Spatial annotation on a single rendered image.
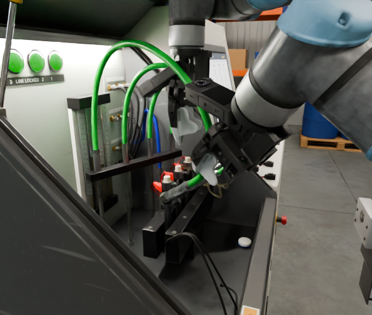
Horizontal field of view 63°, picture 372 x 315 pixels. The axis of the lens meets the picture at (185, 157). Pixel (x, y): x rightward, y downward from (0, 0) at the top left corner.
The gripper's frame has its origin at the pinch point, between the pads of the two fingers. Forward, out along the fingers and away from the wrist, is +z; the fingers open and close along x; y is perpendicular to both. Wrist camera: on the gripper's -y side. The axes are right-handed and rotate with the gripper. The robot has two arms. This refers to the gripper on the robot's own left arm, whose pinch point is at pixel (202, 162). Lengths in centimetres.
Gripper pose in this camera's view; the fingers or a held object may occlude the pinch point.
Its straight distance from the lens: 56.3
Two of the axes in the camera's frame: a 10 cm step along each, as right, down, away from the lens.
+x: 8.0, -3.8, 4.7
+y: 5.4, 8.0, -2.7
